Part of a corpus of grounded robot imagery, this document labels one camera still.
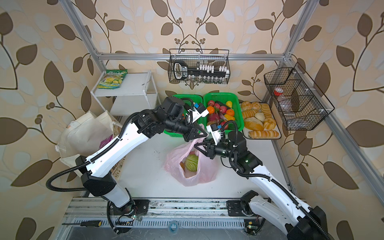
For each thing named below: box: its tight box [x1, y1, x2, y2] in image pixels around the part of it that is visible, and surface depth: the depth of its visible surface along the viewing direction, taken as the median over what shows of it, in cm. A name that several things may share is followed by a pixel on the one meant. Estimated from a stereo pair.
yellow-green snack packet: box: [96, 69, 128, 90], surface depth 86 cm
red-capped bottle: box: [273, 87, 292, 111], surface depth 83 cm
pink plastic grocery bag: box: [163, 135, 218, 187], surface depth 72 cm
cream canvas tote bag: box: [55, 110, 114, 175], surface depth 79 cm
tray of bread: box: [240, 101, 282, 140], surface depth 107 cm
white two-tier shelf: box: [91, 70, 160, 116], surface depth 89 cm
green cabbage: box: [185, 154, 199, 172], surface depth 84 cm
